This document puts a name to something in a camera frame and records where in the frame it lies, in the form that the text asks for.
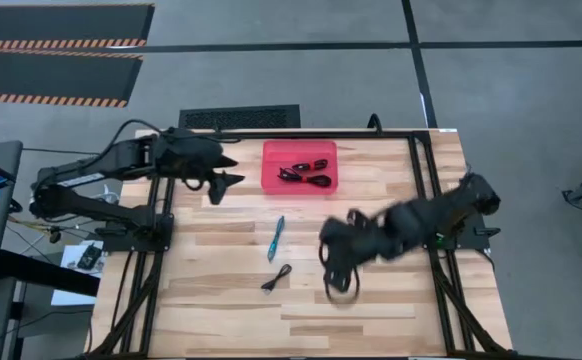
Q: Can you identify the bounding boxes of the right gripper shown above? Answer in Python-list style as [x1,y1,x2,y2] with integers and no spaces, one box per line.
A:
[318,207,397,305]

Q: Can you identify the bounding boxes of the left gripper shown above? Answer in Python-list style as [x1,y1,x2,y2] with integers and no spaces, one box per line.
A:
[153,127,246,206]

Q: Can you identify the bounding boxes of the thin black USB-C cable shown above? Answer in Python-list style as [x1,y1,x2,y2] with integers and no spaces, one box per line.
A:
[260,263,293,294]

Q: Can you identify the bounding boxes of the teal pen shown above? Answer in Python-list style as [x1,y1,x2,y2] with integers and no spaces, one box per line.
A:
[266,215,286,264]

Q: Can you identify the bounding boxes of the black cable with red tie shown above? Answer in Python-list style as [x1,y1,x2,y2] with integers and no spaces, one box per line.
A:
[277,167,333,189]
[291,158,329,173]

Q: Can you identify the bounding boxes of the pink plastic bin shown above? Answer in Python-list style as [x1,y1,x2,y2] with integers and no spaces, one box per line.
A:
[260,139,340,196]

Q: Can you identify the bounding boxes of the black floor vent grille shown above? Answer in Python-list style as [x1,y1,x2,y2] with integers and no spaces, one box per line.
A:
[178,104,302,130]

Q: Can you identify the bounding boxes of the small black device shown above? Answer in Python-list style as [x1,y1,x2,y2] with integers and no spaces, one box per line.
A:
[76,243,103,272]

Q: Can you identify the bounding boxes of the white paper sheets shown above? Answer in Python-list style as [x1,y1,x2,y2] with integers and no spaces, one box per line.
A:
[50,239,107,306]

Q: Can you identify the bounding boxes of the black mat with hazard stripes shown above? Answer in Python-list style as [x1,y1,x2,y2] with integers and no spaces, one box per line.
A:
[0,49,145,109]
[0,3,156,51]

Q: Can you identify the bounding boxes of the black aluminium table frame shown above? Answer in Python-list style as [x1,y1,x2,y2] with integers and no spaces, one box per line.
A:
[85,128,513,360]

